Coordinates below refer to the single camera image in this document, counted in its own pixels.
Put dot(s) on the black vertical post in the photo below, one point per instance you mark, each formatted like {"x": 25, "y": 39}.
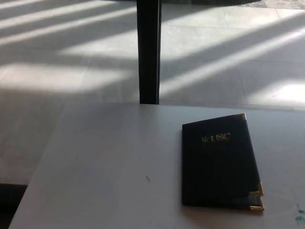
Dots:
{"x": 149, "y": 52}

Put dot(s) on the black USC diary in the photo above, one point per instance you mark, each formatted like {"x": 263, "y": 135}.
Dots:
{"x": 219, "y": 164}

